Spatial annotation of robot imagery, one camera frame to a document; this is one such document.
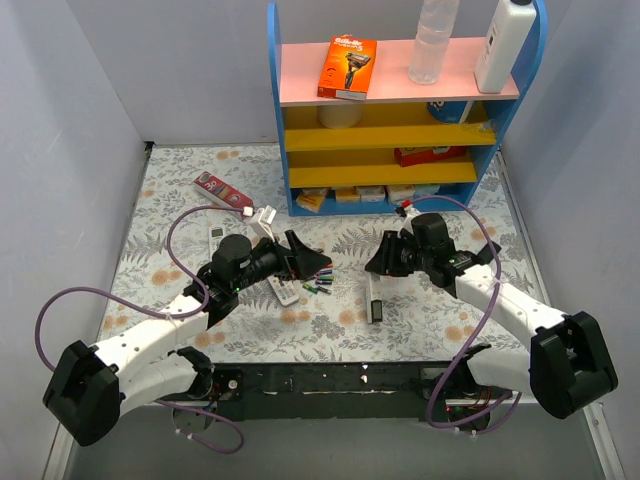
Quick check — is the orange razor box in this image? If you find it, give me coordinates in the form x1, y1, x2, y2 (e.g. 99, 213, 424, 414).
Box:
317, 35, 377, 101

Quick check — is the red white toothpaste box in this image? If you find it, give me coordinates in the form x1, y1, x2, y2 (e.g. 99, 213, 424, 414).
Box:
193, 171, 254, 209

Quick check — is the clear plastic bottle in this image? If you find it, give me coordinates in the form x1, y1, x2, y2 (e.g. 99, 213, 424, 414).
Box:
408, 0, 460, 85

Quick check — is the blue paper cup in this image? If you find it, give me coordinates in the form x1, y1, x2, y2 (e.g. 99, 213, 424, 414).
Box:
426, 100, 474, 124

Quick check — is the large white remote control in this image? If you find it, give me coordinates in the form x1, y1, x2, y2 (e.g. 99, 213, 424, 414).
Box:
207, 226, 225, 257

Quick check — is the white slim remote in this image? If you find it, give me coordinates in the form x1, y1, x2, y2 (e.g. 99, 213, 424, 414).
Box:
365, 272, 374, 324

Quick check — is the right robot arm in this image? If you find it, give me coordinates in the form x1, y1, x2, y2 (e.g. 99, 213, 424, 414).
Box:
365, 209, 619, 419

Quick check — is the yellow sponge pack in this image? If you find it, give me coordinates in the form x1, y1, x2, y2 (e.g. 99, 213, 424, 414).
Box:
296, 188, 329, 213

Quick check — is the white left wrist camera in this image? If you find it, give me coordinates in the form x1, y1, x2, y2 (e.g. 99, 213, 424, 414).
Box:
242, 205, 277, 242

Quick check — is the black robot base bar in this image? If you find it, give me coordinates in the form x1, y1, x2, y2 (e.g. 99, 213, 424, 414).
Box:
169, 359, 506, 431

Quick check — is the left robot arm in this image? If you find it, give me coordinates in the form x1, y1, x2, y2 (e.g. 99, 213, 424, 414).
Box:
43, 230, 332, 446

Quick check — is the blue yellow wooden shelf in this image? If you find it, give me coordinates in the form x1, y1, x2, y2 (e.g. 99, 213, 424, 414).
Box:
267, 1, 548, 216

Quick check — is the white plastic bottle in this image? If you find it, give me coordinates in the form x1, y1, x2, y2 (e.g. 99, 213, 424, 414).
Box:
474, 0, 537, 94

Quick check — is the red snack box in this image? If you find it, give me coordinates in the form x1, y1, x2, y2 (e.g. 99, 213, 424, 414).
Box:
394, 146, 468, 167

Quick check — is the small white remote control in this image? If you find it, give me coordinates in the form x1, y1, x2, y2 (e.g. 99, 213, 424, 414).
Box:
267, 276, 300, 307

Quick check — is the small black device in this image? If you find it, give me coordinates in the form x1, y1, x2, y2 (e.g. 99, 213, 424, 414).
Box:
367, 299, 383, 324

